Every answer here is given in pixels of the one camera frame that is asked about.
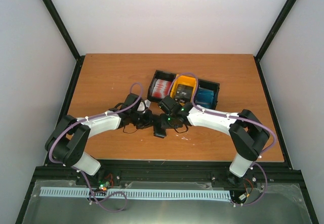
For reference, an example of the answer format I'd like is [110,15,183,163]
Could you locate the yellow bin with black cards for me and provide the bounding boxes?
[170,74,197,105]

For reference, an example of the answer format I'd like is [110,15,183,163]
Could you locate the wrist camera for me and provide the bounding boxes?
[137,100,151,113]
[157,95,182,115]

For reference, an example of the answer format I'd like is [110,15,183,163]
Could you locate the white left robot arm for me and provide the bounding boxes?
[45,108,161,185]

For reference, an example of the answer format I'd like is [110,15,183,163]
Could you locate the black frame post left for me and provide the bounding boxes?
[42,0,81,61]

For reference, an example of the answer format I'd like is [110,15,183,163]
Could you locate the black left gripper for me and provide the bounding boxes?
[131,109,159,129]

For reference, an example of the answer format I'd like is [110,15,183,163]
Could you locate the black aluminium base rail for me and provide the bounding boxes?
[32,159,303,187]

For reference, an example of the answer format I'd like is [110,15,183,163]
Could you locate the black card holder wallet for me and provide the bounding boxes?
[153,125,167,139]

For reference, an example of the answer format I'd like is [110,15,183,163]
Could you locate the black frame post right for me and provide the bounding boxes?
[254,0,297,63]

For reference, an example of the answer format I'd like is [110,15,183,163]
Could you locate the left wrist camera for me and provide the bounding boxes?
[137,100,151,113]

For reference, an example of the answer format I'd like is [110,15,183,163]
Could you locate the black vip cards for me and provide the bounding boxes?
[174,84,193,104]

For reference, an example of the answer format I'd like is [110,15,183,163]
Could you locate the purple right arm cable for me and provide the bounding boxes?
[174,72,276,207]

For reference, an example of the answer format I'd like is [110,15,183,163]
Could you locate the black bin with blue cards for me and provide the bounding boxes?
[194,79,220,110]

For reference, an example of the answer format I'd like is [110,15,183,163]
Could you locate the blue cards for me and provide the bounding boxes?
[195,87,214,109]

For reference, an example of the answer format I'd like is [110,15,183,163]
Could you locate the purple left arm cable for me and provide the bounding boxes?
[48,82,146,212]

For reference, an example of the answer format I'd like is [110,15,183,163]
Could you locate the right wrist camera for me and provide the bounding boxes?
[157,95,182,115]

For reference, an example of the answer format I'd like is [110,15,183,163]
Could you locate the light blue cable duct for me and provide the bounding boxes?
[39,187,231,202]

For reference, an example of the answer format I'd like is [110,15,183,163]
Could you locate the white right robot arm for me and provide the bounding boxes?
[160,104,270,177]

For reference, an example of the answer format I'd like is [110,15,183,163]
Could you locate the black frame post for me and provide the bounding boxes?
[254,0,297,63]
[42,0,81,61]

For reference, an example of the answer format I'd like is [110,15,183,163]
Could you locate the red white credit cards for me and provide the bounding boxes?
[151,79,171,99]

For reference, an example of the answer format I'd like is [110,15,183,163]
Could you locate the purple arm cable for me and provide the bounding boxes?
[48,82,146,212]
[174,72,276,207]

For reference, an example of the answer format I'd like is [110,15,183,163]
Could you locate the black bin with red cards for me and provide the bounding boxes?
[147,70,176,103]

